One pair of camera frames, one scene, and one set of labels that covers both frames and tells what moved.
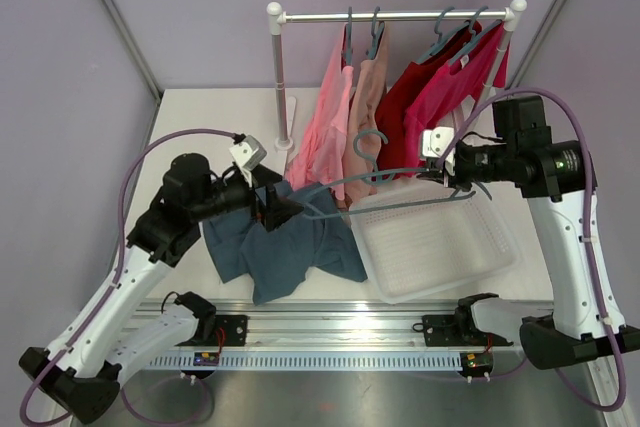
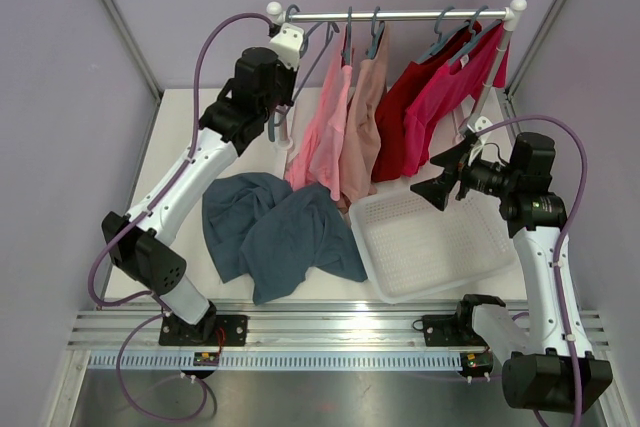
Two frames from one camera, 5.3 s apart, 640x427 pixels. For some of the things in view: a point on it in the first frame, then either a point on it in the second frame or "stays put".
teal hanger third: [377, 36] stays put
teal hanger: [312, 214] to [272, 129]
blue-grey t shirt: [277, 259] stays put
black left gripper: [278, 209] to [290, 75]
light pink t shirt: [321, 154] stays put
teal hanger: [349, 38] stays put
